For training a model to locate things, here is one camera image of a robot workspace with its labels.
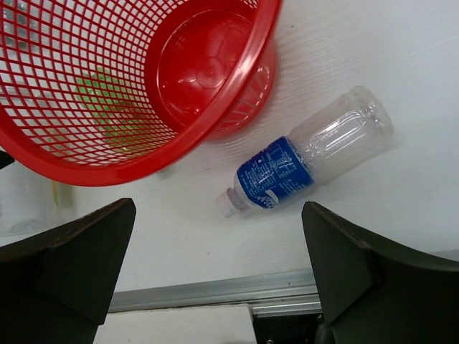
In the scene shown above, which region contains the aluminium table edge rail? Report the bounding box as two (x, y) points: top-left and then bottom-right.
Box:
(109, 269), (322, 317)

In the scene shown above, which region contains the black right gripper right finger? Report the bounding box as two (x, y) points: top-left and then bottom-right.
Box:
(302, 201), (458, 343)

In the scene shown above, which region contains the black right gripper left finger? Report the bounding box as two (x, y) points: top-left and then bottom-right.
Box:
(1, 198), (136, 343)

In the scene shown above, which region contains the clear bottle blue label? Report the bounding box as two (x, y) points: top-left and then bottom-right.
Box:
(216, 86), (394, 217)

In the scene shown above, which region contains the red plastic mesh bin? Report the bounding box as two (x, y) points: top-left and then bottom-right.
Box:
(1, 1), (282, 186)

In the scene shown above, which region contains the green plastic bottle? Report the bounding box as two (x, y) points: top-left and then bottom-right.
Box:
(75, 67), (146, 153)

